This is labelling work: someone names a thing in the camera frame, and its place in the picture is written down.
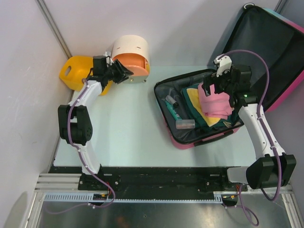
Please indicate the clear pink bottle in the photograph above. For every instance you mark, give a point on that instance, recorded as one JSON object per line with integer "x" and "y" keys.
{"x": 185, "y": 124}

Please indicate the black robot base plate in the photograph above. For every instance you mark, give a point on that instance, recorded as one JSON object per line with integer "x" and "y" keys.
{"x": 205, "y": 179}

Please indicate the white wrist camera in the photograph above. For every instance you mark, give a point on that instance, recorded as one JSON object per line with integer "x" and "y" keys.
{"x": 109, "y": 60}
{"x": 222, "y": 63}

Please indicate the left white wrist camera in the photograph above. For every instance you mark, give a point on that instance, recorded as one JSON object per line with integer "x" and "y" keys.
{"x": 109, "y": 60}

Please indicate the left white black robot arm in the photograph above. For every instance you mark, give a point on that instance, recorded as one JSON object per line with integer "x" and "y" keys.
{"x": 75, "y": 126}

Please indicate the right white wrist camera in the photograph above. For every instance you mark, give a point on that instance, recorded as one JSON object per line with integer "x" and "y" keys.
{"x": 222, "y": 63}

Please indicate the grey small bottle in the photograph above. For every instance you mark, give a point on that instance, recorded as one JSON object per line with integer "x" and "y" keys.
{"x": 171, "y": 101}

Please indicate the yellow folded cloth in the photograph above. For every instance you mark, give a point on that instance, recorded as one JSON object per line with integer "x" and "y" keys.
{"x": 192, "y": 95}

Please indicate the yellow plastic basket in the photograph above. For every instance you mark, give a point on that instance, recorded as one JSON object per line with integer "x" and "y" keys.
{"x": 78, "y": 68}

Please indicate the pink cloth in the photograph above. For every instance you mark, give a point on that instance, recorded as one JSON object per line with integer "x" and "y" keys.
{"x": 214, "y": 105}

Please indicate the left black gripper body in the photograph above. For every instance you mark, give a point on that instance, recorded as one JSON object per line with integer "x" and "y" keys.
{"x": 113, "y": 72}

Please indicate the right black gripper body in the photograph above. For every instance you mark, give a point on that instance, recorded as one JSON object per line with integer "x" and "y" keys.
{"x": 226, "y": 77}

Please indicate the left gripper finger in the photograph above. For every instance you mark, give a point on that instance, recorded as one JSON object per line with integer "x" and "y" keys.
{"x": 124, "y": 76}
{"x": 121, "y": 68}

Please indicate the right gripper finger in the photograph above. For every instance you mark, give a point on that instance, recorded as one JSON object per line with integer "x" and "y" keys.
{"x": 207, "y": 82}
{"x": 220, "y": 86}

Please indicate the teal tube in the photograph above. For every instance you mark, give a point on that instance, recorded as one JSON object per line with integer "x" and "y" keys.
{"x": 172, "y": 111}

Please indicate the pink and teal children's suitcase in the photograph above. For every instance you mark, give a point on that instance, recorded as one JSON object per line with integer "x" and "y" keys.
{"x": 267, "y": 53}

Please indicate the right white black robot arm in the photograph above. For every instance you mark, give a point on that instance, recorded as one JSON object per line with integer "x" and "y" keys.
{"x": 273, "y": 167}

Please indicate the round pastel drawer cabinet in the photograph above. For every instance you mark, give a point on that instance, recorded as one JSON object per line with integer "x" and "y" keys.
{"x": 132, "y": 51}

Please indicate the dark green folded cloth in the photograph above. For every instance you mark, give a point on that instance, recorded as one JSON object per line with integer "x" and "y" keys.
{"x": 199, "y": 121}

